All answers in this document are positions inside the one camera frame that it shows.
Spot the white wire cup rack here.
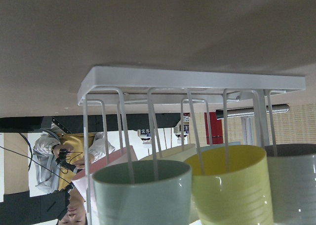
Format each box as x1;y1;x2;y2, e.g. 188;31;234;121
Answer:
77;66;306;225

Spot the person in background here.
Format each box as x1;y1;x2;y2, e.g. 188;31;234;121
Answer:
32;128;116;225

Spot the green cup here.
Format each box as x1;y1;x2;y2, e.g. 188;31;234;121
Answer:
92;160;192;225

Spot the yellow cup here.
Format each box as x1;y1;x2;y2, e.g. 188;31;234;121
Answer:
185;145;274;225

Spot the grey cup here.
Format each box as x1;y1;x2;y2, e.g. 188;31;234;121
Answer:
265;144;316;225

